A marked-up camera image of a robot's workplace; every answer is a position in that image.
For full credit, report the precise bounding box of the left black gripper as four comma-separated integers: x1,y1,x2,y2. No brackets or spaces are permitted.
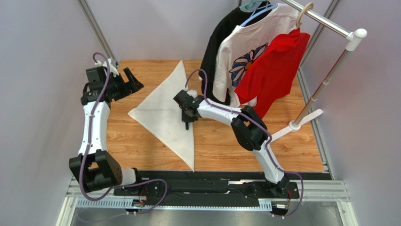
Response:
104,68,144,102

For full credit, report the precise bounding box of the white cloth napkin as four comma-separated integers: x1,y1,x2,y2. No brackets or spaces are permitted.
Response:
128,60,195,171

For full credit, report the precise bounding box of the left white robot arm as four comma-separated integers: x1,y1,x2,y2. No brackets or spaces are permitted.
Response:
69,66,144,193

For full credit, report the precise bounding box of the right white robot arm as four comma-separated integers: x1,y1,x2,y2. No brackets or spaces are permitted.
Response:
173,90,289,193

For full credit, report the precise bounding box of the white flower print t-shirt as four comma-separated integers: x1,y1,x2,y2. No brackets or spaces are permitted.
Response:
213,3,299,107

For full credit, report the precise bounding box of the red t-shirt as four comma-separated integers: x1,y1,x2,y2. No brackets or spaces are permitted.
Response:
235,28,311,118

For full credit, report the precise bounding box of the black t-shirt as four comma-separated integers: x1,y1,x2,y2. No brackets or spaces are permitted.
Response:
199,7,251,105

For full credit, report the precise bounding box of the teal hanger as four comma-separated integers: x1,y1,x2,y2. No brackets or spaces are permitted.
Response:
238,0,270,13

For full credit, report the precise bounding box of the blue hanger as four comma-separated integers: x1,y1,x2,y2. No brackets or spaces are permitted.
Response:
240,4,278,27

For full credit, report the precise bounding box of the wooden hanger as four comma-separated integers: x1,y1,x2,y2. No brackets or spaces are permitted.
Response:
296,2,314,29

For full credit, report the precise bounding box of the metal clothes rack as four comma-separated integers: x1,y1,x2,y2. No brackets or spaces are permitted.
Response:
269,0,368,143

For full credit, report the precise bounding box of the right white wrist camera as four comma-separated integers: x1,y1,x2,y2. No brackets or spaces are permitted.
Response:
186,89,198,98

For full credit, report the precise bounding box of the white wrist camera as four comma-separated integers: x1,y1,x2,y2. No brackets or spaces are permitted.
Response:
186,89,198,98
95,57,119,77

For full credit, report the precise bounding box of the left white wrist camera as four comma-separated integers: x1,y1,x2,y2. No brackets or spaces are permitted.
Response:
95,57,119,77

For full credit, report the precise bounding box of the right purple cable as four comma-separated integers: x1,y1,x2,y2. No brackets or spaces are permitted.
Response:
184,69,305,218

